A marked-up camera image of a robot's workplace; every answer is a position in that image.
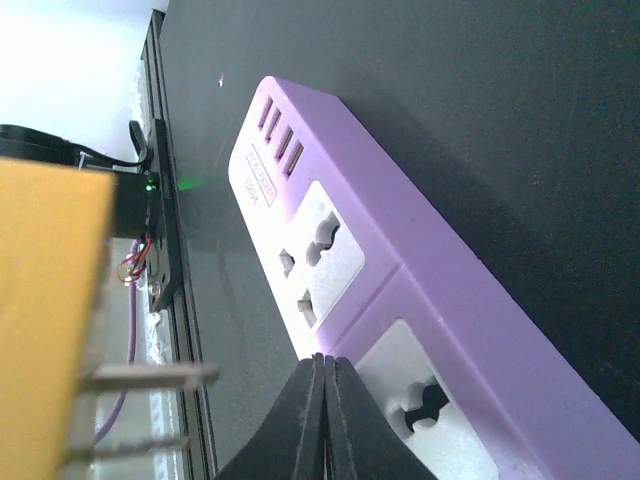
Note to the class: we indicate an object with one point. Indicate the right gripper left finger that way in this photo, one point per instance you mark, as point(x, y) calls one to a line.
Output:
point(289, 444)

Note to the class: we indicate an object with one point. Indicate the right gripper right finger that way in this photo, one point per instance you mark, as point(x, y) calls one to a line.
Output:
point(359, 442)

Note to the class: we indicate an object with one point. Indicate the purple power strip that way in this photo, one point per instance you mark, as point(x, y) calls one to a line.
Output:
point(362, 266)

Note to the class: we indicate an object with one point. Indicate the yellow cube socket adapter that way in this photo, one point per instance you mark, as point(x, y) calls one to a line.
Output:
point(55, 226)

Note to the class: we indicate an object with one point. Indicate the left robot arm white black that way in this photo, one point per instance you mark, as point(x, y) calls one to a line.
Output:
point(137, 187)

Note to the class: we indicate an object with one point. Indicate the black front rail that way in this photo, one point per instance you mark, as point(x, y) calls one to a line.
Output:
point(171, 266)

